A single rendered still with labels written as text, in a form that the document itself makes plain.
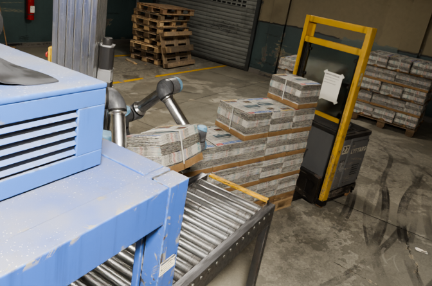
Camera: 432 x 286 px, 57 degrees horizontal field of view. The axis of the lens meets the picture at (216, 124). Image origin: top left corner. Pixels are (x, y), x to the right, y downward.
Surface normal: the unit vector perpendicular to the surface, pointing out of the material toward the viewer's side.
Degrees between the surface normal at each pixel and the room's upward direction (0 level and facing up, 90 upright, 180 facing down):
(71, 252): 90
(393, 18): 90
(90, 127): 90
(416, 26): 90
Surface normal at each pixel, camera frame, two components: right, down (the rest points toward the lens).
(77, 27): 0.04, 0.34
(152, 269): -0.53, 0.20
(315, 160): -0.77, 0.09
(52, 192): 0.16, -0.93
